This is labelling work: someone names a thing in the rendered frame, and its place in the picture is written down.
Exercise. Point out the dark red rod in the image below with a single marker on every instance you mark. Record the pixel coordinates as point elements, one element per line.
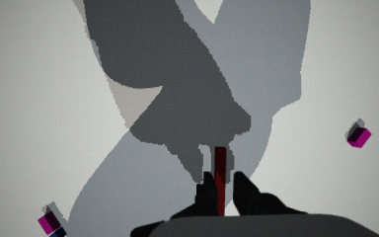
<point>220,177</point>

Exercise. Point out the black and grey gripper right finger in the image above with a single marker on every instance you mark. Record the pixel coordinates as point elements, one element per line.
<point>250,201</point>

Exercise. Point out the small magenta block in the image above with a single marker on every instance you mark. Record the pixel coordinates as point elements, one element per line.
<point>359,137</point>

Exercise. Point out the small blue cube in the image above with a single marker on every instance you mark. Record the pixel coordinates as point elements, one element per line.
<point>59,233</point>

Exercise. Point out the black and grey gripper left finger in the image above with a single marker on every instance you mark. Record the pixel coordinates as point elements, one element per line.
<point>205,204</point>

